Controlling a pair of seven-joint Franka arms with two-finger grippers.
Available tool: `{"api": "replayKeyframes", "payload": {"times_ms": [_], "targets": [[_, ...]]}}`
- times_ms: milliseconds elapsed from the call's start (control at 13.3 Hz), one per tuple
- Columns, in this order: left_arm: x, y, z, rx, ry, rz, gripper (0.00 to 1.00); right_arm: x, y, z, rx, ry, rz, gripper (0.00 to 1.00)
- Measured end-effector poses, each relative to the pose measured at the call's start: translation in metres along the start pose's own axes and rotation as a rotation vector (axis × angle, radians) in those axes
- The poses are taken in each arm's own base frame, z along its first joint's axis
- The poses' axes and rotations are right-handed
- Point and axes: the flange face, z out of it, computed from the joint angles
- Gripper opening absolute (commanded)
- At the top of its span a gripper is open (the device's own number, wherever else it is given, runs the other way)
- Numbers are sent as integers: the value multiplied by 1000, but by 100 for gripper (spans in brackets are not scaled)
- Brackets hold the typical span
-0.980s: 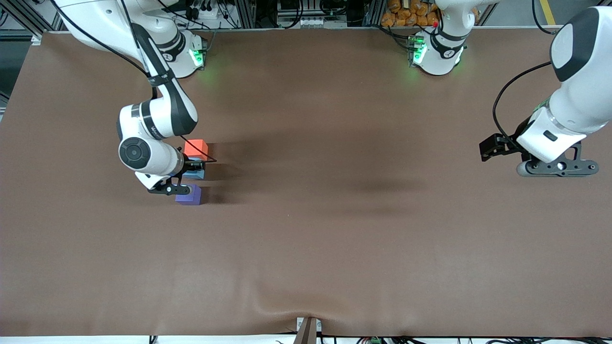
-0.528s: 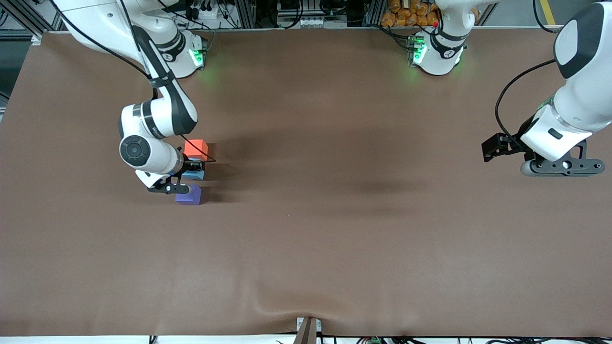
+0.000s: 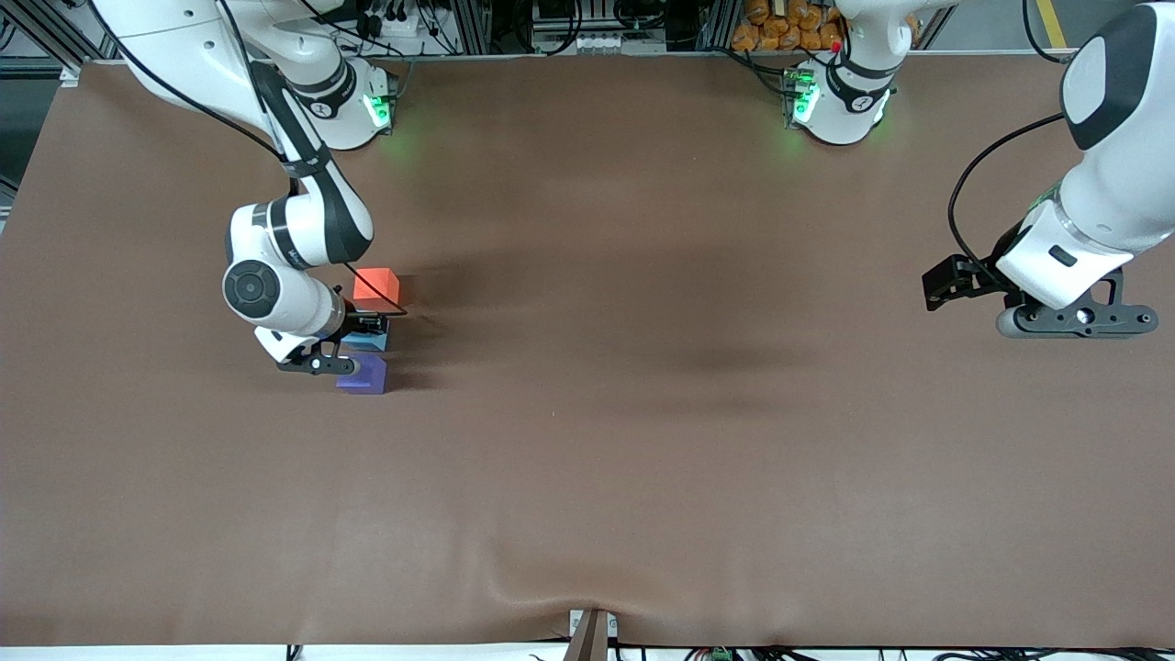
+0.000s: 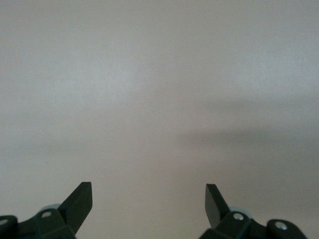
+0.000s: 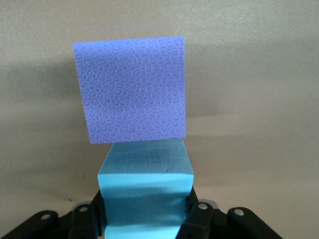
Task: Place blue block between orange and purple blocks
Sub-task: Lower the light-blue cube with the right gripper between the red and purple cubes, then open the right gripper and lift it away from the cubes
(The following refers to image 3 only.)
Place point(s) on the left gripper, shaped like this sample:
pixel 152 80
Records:
pixel 984 275

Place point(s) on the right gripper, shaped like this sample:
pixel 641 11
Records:
pixel 361 324

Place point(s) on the blue foam block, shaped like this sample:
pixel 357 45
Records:
pixel 367 343

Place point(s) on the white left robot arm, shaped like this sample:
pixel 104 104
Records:
pixel 1120 184

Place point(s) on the orange foam block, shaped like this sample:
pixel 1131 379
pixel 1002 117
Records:
pixel 376 285

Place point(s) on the purple foam block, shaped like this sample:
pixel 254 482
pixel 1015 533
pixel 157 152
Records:
pixel 363 381

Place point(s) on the white terminal block row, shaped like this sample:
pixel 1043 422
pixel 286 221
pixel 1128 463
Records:
pixel 601 42

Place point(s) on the brown table mat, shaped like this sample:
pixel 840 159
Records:
pixel 587 477

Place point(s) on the white power strip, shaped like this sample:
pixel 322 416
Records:
pixel 395 23

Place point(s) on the orange bags pile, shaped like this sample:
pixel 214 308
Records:
pixel 780 28

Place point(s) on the metal table clamp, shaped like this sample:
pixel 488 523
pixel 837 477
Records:
pixel 592 638

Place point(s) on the green terminal connector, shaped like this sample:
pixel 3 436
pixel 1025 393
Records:
pixel 721 655

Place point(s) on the aluminium frame post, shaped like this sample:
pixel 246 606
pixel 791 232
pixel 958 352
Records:
pixel 473 28

